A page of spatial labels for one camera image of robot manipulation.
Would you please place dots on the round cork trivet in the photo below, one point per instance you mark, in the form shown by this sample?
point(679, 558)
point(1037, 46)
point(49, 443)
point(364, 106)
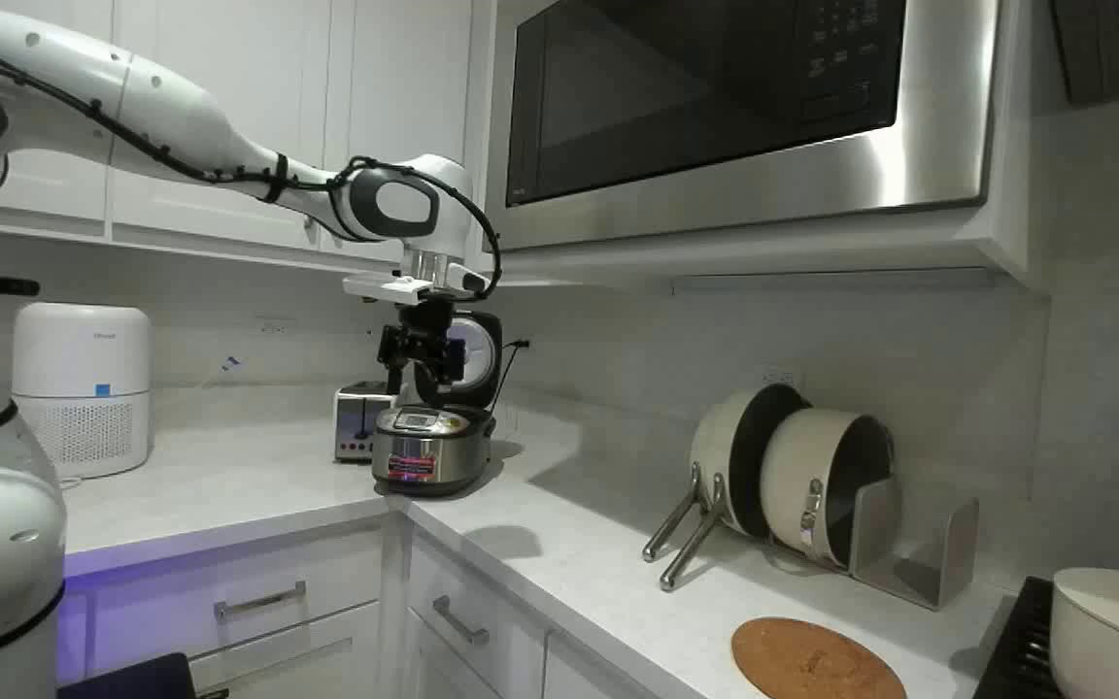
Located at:
point(812, 661)

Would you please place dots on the white pot with lid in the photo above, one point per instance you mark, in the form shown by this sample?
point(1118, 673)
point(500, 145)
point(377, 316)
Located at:
point(1118, 635)

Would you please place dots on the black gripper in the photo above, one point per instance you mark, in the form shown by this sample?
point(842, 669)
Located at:
point(418, 335)

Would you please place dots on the cream saucepan black inside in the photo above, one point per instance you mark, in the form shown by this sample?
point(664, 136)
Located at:
point(818, 489)

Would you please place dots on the white water purifier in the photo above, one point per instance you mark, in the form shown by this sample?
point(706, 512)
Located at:
point(79, 391)

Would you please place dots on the black gas stove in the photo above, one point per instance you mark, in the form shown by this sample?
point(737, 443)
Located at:
point(1018, 652)

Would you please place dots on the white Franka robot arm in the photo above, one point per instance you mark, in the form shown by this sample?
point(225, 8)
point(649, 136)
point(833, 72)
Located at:
point(172, 116)

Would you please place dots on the large cream frying pan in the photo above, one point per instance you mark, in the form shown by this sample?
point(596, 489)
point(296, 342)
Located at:
point(720, 459)

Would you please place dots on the dark range hood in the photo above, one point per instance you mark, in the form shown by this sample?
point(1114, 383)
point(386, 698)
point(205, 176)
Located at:
point(1118, 45)

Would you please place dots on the grey pan rack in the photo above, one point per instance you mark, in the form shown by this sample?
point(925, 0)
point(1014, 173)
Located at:
point(941, 558)

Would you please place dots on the silver toaster with black dots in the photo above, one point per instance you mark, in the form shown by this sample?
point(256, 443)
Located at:
point(360, 427)

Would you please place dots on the stainless steel microwave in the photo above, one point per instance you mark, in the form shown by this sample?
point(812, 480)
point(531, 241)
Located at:
point(716, 92)

